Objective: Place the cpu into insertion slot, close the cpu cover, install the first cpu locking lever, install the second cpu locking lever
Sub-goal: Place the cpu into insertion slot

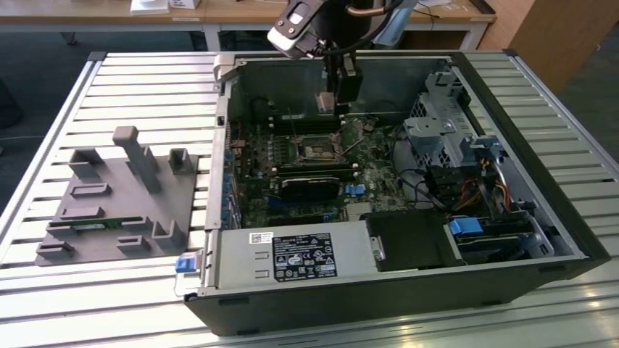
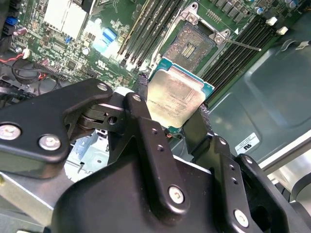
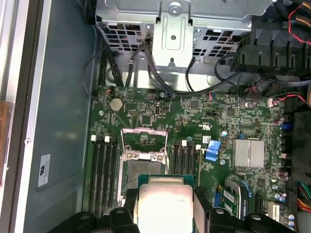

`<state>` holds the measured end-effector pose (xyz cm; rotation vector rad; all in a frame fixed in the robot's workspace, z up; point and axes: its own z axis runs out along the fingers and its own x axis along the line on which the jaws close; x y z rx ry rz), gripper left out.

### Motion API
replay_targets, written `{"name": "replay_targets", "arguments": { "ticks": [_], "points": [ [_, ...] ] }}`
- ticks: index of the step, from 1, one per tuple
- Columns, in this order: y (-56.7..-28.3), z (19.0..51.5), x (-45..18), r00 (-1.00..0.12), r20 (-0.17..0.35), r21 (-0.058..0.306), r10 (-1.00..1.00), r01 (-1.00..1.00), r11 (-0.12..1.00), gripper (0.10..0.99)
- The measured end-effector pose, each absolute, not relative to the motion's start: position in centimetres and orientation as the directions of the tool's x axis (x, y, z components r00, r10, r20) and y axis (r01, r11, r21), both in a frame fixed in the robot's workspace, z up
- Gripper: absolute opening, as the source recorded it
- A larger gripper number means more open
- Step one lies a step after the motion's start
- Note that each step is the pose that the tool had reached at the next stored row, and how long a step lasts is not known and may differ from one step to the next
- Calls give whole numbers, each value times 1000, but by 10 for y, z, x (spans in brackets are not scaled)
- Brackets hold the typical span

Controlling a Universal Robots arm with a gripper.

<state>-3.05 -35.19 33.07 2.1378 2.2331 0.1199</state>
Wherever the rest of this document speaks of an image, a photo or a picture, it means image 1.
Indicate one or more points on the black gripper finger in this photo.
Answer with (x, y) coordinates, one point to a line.
(331, 72)
(348, 87)

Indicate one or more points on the silver square CPU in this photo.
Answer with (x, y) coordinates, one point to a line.
(324, 101)

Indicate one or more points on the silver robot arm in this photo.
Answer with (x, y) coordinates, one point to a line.
(396, 21)

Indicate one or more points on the RAM slot with white latches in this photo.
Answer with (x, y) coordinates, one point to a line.
(310, 127)
(310, 120)

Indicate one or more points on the RAM slot with black latches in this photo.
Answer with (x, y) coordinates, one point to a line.
(310, 131)
(310, 124)

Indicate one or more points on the CPU socket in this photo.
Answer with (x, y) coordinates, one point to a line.
(316, 150)

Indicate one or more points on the black expansion slot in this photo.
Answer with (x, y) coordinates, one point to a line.
(295, 221)

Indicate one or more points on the green motherboard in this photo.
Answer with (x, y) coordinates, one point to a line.
(382, 170)

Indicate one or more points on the wooden desk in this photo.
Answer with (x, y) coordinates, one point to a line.
(232, 11)

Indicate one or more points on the silver finned heatsink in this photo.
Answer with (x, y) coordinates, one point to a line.
(362, 211)

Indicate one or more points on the wooden cabinet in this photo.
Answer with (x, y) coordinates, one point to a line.
(556, 36)

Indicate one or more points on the hard disk in blue carrier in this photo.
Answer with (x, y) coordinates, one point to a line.
(464, 226)

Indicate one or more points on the silver power supply unit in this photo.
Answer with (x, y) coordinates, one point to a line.
(232, 261)

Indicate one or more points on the grey plastic parts rack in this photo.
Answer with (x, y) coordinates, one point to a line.
(120, 203)

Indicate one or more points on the blue case latch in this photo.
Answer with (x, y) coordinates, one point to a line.
(185, 264)

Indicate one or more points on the green RAM stick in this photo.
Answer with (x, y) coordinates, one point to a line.
(112, 222)

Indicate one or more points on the black open PC case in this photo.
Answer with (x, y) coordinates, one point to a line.
(387, 308)

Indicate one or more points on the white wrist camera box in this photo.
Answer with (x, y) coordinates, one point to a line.
(292, 29)

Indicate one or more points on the grey plastic bay bracket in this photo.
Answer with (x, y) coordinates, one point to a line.
(442, 81)
(483, 145)

